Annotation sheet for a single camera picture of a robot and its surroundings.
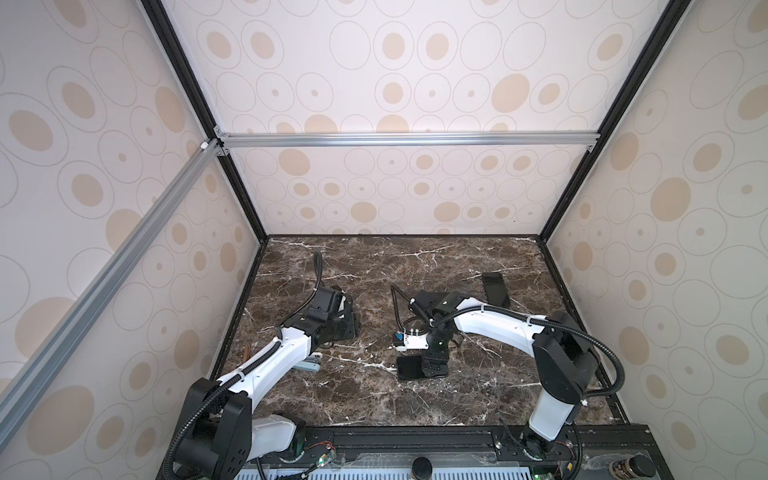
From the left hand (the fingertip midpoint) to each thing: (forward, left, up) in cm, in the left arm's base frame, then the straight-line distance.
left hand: (363, 321), depth 85 cm
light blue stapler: (-9, +15, -8) cm, 19 cm away
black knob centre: (-35, -15, +1) cm, 38 cm away
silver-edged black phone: (+18, -44, -10) cm, 49 cm away
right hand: (-6, -19, -7) cm, 21 cm away
